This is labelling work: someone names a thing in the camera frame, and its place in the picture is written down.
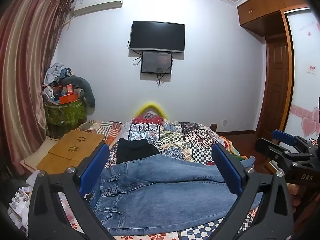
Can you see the floral checked bed sheet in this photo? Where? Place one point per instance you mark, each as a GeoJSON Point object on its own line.
{"type": "Point", "coordinates": [200, 231]}

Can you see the pile of clothes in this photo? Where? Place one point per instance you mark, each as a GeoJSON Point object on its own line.
{"type": "Point", "coordinates": [56, 73]}

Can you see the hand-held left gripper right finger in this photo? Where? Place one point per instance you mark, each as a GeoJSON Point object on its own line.
{"type": "Point", "coordinates": [225, 162]}

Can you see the pile of small packages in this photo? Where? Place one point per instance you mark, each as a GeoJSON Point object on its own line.
{"type": "Point", "coordinates": [20, 202]}

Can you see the yellow curved headboard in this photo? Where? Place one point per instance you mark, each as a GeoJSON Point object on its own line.
{"type": "Point", "coordinates": [150, 105]}

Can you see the small red box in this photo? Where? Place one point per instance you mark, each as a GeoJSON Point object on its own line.
{"type": "Point", "coordinates": [69, 89]}

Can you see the black pants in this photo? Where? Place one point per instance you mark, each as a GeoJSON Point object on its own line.
{"type": "Point", "coordinates": [136, 150]}

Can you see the light blue ripped jeans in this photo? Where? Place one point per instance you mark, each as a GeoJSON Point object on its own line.
{"type": "Point", "coordinates": [170, 170]}

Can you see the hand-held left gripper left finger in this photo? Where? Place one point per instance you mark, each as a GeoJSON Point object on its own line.
{"type": "Point", "coordinates": [98, 160]}

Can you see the green patterned storage bag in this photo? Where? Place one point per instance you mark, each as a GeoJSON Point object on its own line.
{"type": "Point", "coordinates": [66, 112]}

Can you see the wooden folding lap desk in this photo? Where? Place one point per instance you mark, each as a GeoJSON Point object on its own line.
{"type": "Point", "coordinates": [67, 150]}

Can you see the person's right hand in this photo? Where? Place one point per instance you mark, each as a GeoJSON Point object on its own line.
{"type": "Point", "coordinates": [295, 195]}

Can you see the black wall television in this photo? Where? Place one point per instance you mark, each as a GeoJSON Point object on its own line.
{"type": "Point", "coordinates": [157, 36]}

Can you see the brown wooden door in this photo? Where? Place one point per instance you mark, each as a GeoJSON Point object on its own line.
{"type": "Point", "coordinates": [275, 87]}

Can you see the pink striped curtain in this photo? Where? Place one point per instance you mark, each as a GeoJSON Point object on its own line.
{"type": "Point", "coordinates": [25, 67]}

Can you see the white heart print wardrobe door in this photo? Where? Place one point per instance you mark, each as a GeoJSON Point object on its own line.
{"type": "Point", "coordinates": [305, 92]}

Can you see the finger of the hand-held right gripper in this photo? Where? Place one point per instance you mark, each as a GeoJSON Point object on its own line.
{"type": "Point", "coordinates": [267, 147]}
{"type": "Point", "coordinates": [283, 136]}

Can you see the beige flat board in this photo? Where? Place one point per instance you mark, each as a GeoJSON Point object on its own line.
{"type": "Point", "coordinates": [31, 160]}

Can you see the wooden overhead cabinet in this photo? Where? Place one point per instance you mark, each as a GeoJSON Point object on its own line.
{"type": "Point", "coordinates": [265, 7]}

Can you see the orange flat box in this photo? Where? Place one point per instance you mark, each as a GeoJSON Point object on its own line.
{"type": "Point", "coordinates": [68, 99]}

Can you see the blue denim jeans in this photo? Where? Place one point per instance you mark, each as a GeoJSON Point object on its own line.
{"type": "Point", "coordinates": [155, 200]}

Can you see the small black wall monitor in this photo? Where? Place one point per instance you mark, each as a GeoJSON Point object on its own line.
{"type": "Point", "coordinates": [156, 62]}

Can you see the white air conditioner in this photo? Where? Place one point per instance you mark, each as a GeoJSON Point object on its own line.
{"type": "Point", "coordinates": [98, 2]}

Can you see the striped patchwork cloth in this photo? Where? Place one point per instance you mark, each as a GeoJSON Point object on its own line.
{"type": "Point", "coordinates": [105, 130]}

